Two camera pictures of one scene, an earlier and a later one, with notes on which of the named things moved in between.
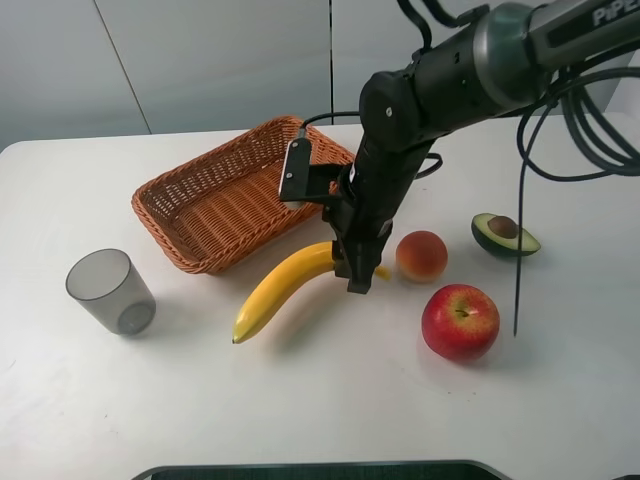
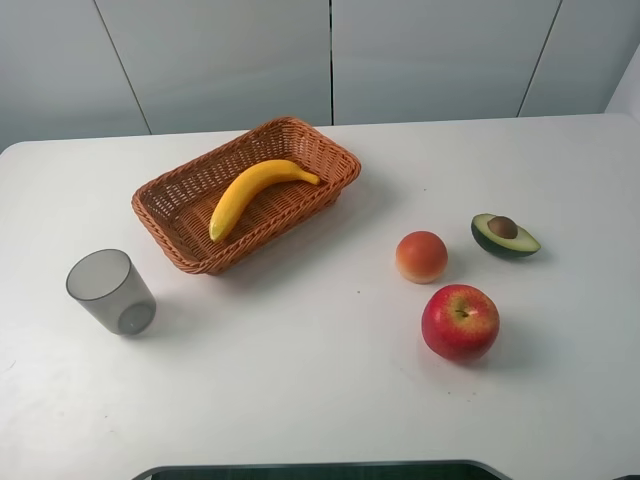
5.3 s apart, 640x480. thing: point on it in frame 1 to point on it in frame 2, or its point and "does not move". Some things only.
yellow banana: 319,257 to 241,188
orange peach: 421,256 does not move
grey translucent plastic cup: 109,281 does not move
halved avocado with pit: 500,234 does not move
